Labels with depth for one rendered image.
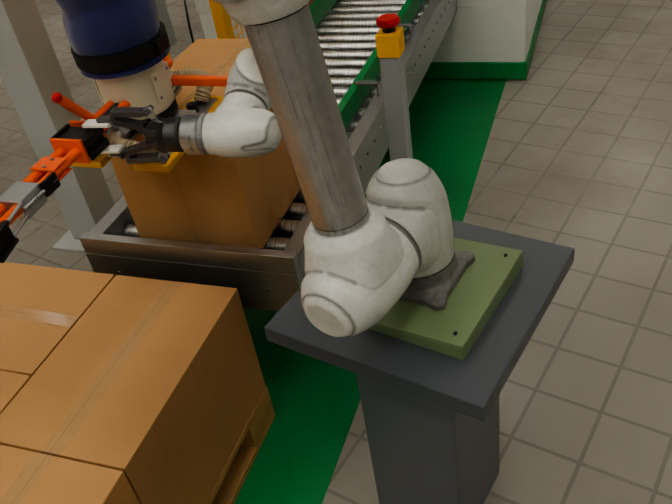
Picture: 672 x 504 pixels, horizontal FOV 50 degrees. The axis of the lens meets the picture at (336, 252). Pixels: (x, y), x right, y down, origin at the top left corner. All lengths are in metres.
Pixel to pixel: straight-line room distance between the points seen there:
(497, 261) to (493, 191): 1.66
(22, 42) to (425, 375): 2.12
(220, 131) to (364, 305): 0.51
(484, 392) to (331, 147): 0.53
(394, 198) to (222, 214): 0.80
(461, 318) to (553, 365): 1.03
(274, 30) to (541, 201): 2.21
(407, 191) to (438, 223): 0.10
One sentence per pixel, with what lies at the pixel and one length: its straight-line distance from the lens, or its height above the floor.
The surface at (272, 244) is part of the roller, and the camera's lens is 2.13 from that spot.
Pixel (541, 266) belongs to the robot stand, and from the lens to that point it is 1.62.
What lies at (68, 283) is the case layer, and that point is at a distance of 2.25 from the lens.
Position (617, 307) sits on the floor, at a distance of 2.66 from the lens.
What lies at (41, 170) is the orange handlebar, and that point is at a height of 1.09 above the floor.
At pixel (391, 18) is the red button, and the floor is 1.04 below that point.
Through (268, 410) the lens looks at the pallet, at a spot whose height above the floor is 0.06.
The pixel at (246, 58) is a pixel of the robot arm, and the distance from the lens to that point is 1.60.
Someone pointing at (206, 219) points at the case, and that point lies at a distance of 2.09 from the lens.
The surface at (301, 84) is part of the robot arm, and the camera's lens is 1.10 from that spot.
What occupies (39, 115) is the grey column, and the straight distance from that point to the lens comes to 3.13.
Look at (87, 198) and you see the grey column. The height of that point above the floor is 0.24.
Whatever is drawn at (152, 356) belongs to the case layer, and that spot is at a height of 0.54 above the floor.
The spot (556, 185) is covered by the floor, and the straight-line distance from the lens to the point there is 3.25.
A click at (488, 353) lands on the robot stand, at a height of 0.75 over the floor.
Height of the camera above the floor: 1.78
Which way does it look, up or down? 37 degrees down
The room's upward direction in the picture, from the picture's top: 10 degrees counter-clockwise
